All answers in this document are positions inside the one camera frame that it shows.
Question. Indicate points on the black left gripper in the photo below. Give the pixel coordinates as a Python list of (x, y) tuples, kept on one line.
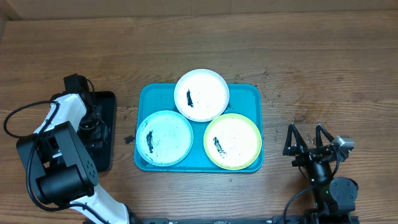
[(94, 133)]

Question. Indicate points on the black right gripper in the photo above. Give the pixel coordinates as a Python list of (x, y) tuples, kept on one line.
[(309, 154)]

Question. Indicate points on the light blue round plate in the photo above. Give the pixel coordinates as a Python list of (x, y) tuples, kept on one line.
[(164, 138)]

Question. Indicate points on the white round plate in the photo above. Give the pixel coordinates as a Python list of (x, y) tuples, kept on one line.
[(201, 95)]

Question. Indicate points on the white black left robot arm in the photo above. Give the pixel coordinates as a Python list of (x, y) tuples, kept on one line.
[(65, 154)]

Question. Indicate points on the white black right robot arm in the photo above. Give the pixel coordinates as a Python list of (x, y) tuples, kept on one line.
[(334, 196)]

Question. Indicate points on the black water tray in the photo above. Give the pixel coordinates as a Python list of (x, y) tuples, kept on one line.
[(103, 158)]

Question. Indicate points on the blue plastic tray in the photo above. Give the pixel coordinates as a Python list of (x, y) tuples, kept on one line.
[(244, 99)]

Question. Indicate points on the yellow green round plate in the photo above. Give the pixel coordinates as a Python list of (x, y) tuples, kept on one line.
[(232, 141)]

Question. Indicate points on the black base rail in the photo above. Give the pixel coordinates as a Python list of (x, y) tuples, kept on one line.
[(274, 220)]

